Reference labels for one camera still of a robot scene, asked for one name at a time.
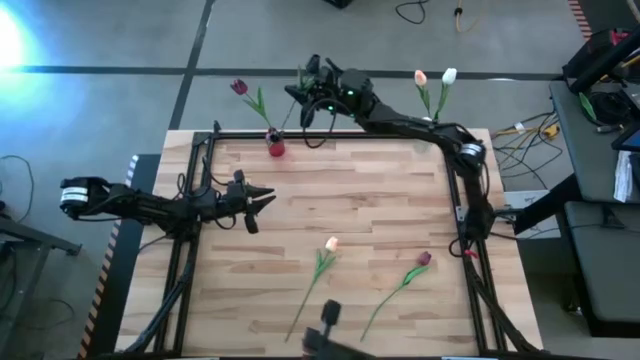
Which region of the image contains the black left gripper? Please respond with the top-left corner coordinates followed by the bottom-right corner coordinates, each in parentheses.
top-left (215, 169), bottom-right (277, 235)

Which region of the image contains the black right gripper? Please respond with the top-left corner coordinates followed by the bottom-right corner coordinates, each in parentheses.
top-left (284, 58), bottom-right (354, 129)

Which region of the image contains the dark red artificial tulip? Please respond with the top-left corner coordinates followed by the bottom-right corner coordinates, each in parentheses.
top-left (358, 250), bottom-right (433, 344)
top-left (229, 78), bottom-right (275, 132)

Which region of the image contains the peach artificial tulip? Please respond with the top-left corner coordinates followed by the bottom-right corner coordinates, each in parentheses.
top-left (413, 69), bottom-right (432, 119)
top-left (284, 236), bottom-right (340, 344)

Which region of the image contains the red glass vase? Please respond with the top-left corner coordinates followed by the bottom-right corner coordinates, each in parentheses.
top-left (266, 127), bottom-right (287, 159)

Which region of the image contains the clear glass vase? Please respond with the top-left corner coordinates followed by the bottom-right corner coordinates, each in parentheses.
top-left (415, 115), bottom-right (441, 154)

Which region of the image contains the black handheld device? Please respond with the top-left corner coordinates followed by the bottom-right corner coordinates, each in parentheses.
top-left (301, 298), bottom-right (379, 360)

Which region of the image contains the hazard-striped black floor mat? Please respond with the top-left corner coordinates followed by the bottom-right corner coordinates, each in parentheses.
top-left (567, 0), bottom-right (640, 41)
top-left (78, 153), bottom-right (161, 360)

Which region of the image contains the grey metal cart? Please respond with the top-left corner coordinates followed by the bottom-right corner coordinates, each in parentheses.
top-left (0, 213), bottom-right (84, 360)

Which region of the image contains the grey desk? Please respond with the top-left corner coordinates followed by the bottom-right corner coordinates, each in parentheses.
top-left (548, 79), bottom-right (640, 205)

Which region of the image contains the black metal beam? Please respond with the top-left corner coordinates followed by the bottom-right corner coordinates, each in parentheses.
top-left (568, 24), bottom-right (640, 95)

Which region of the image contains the blue screen monitor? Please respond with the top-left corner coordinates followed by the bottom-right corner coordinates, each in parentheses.
top-left (610, 119), bottom-right (640, 153)

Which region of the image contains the white paper sheet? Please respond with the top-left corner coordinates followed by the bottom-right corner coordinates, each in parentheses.
top-left (612, 149), bottom-right (637, 204)

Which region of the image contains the grey bench table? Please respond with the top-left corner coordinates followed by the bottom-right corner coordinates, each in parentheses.
top-left (562, 199), bottom-right (640, 337)

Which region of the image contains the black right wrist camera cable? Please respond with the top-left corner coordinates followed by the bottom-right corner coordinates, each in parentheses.
top-left (301, 97), bottom-right (342, 150)

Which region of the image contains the black aluminium table frame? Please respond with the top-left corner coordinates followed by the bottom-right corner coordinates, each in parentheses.
top-left (122, 119), bottom-right (544, 357)

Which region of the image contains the black floor cable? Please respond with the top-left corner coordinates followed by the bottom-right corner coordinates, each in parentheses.
top-left (394, 0), bottom-right (427, 26)
top-left (0, 153), bottom-right (35, 224)

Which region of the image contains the yellow cable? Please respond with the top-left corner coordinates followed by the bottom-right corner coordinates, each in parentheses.
top-left (452, 0), bottom-right (490, 35)

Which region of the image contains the bundle of floor cables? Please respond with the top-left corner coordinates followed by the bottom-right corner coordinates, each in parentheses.
top-left (490, 110), bottom-right (566, 177)

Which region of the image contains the black coiled cable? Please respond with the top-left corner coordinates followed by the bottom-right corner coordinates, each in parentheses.
top-left (585, 89), bottom-right (629, 127)

